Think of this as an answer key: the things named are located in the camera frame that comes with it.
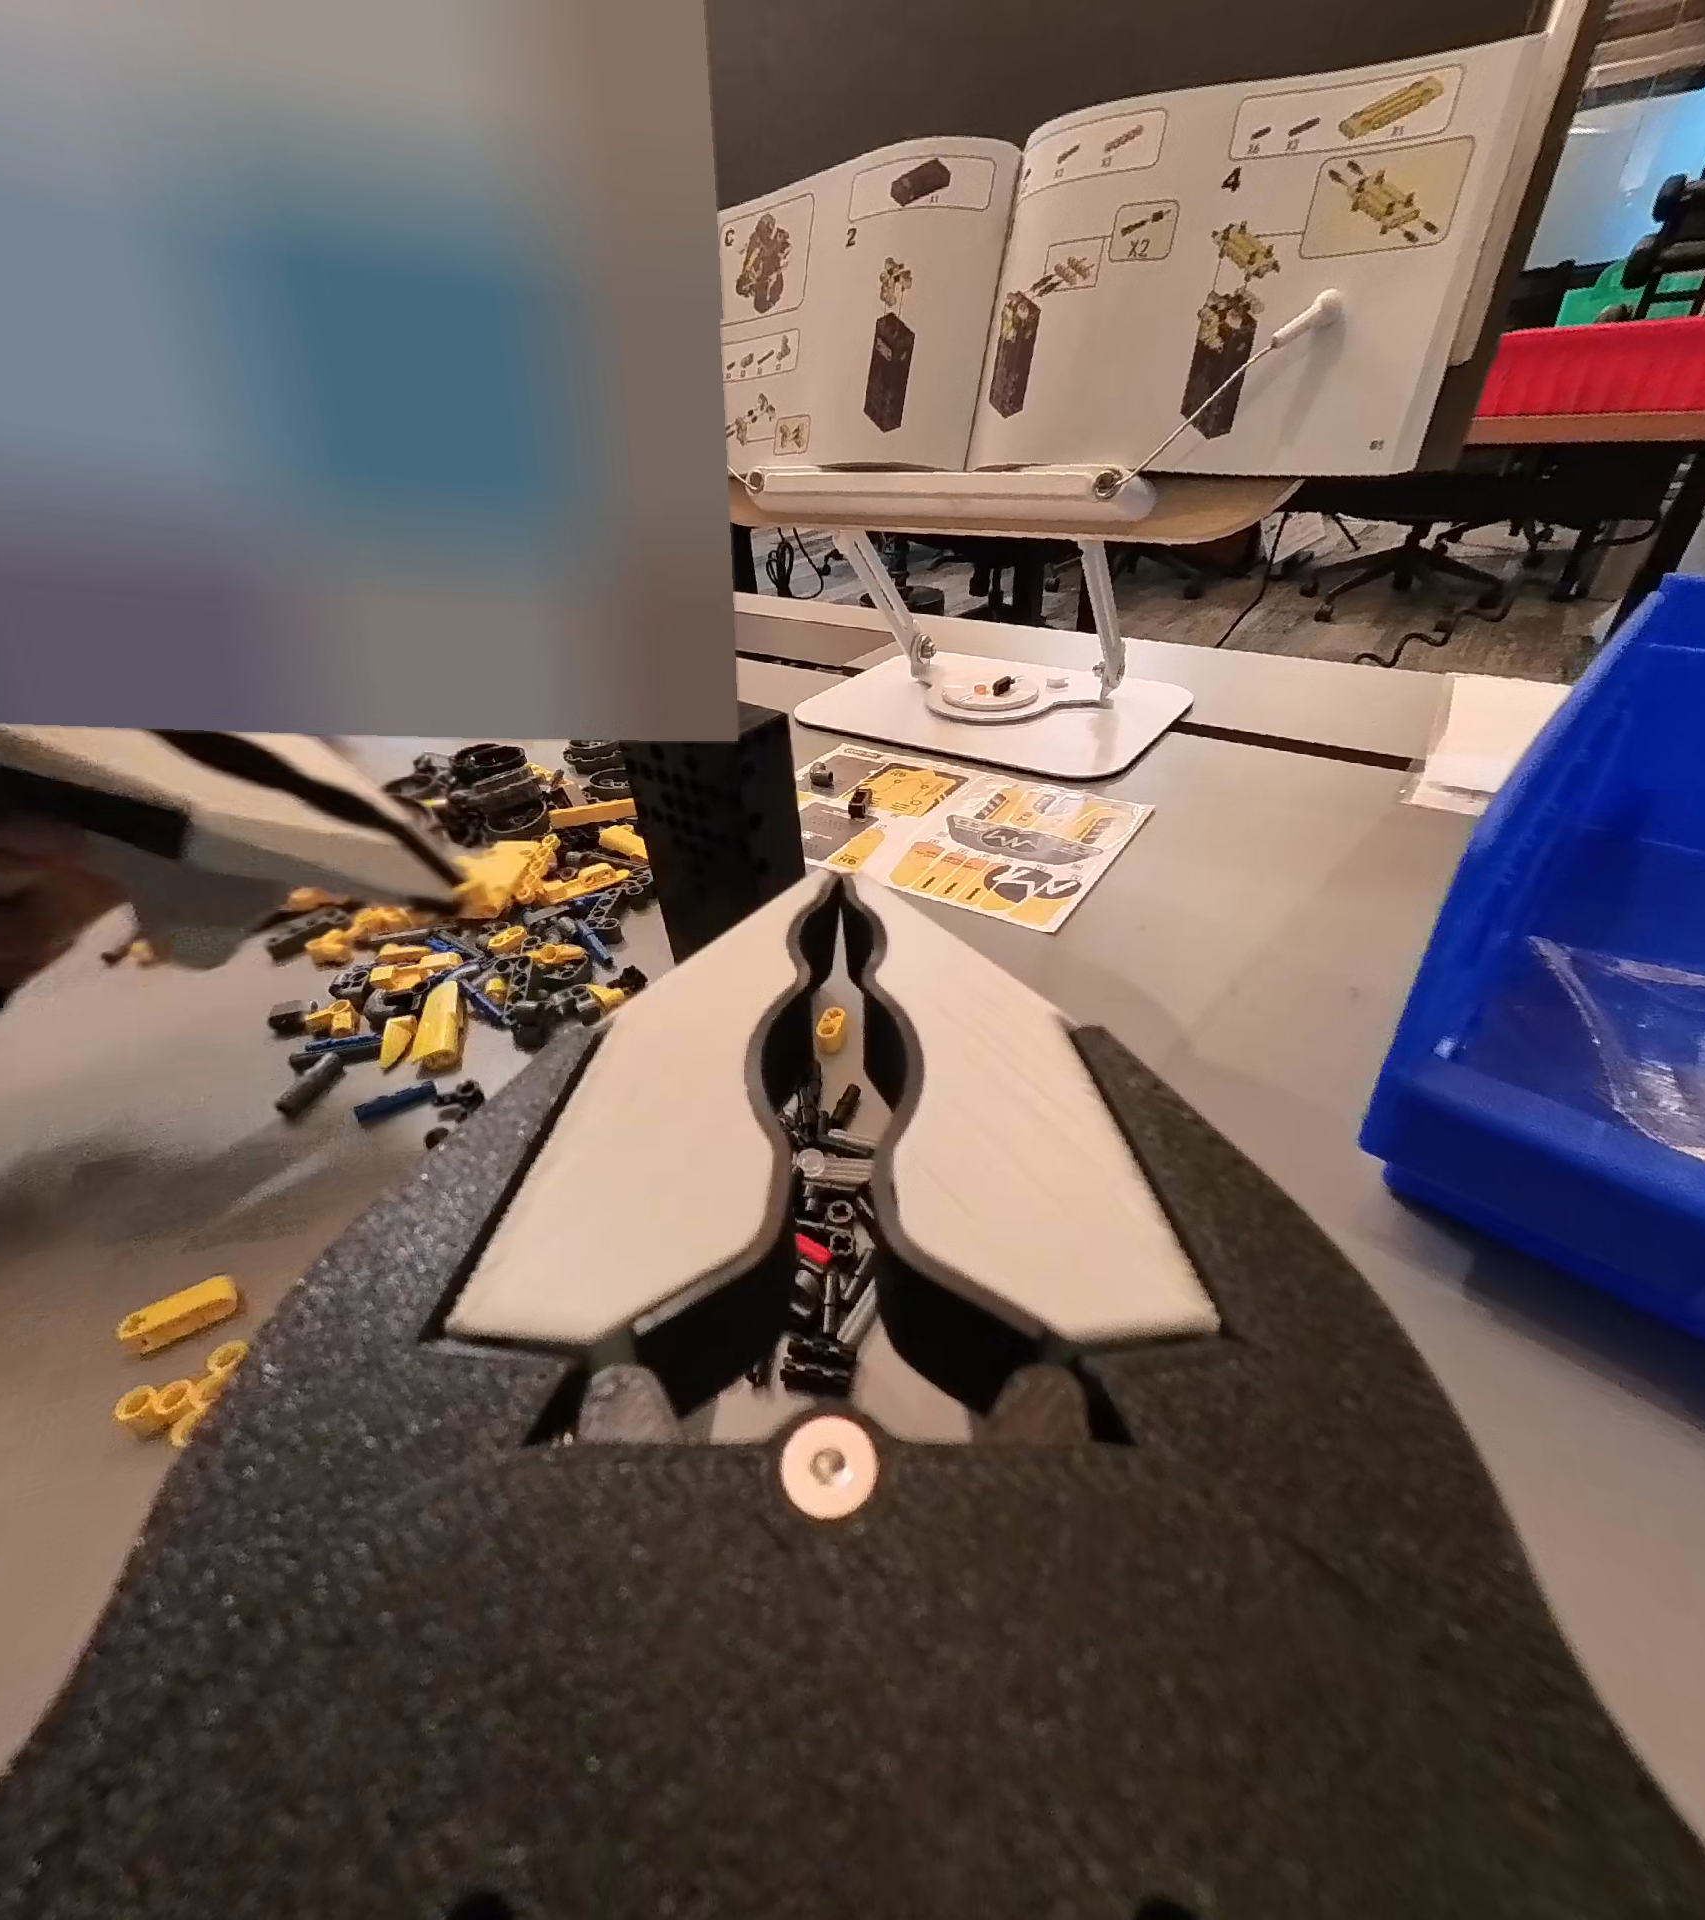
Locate yellow thin liftarm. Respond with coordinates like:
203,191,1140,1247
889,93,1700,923
114,1275,241,1357

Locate pile of black red pins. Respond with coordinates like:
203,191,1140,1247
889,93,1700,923
775,1056,886,1391

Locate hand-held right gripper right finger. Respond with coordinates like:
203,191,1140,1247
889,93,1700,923
841,867,1229,1417

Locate pile of yellow black bricks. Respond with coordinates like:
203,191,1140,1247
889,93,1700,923
266,817,661,1131

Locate clear plastic bag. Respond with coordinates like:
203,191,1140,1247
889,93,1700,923
1453,930,1705,1203

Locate blue plastic storage bin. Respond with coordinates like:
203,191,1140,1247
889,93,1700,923
1358,570,1705,1395

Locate black perforated block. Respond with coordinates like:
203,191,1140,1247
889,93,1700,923
622,709,807,978

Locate group of dark sprocket wheels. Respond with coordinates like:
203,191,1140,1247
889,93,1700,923
385,738,637,846

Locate printed white paper sheet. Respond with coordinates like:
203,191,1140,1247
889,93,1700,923
1405,672,1568,821

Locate yellow sticker sheet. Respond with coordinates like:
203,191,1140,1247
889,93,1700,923
795,744,1157,937

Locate open instruction booklet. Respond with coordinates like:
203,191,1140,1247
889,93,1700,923
716,33,1547,475

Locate red tray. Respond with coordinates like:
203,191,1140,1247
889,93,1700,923
1474,305,1705,426

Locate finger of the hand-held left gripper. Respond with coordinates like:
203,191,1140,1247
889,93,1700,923
135,806,464,966
210,733,465,891

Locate white book stand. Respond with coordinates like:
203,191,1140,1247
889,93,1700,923
727,462,1307,782

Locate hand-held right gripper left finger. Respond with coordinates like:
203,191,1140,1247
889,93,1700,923
440,865,846,1411

